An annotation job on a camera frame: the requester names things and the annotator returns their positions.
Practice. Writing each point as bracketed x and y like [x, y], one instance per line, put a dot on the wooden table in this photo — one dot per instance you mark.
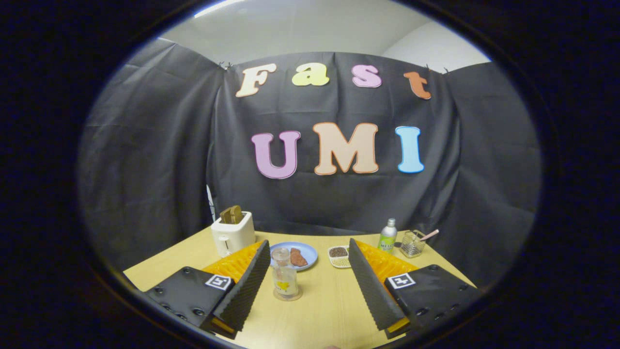
[324, 310]

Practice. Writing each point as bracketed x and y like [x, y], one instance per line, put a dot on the silver bottle green label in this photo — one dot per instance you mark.
[387, 240]

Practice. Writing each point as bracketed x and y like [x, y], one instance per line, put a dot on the clear glass jar yellow label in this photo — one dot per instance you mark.
[285, 278]

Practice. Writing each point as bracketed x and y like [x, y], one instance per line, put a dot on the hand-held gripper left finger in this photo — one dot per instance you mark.
[246, 291]

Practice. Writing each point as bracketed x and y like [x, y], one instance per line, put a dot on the clear glass cup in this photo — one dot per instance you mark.
[411, 247]

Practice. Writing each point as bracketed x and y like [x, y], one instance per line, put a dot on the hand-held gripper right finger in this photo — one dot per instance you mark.
[370, 291]

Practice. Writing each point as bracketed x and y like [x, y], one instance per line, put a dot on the pale beans pile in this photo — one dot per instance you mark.
[342, 262]

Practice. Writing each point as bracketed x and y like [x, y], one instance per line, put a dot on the dark beans pile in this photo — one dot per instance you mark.
[338, 252]

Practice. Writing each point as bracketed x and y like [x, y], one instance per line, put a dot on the brown meat slice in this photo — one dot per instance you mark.
[298, 258]

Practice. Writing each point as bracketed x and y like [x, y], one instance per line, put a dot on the white divided dish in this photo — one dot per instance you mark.
[330, 257]

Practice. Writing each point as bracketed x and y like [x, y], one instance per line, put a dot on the brown toast slice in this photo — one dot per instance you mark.
[237, 214]
[225, 216]

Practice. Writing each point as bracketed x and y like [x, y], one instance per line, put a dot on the black backdrop cloth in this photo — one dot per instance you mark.
[169, 145]

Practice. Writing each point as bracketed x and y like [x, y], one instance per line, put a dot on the blue plate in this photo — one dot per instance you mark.
[308, 251]

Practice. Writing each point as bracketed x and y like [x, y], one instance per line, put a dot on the white toaster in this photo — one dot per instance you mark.
[232, 236]

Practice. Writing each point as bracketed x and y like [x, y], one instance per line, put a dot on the pink stirring spoon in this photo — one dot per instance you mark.
[431, 234]

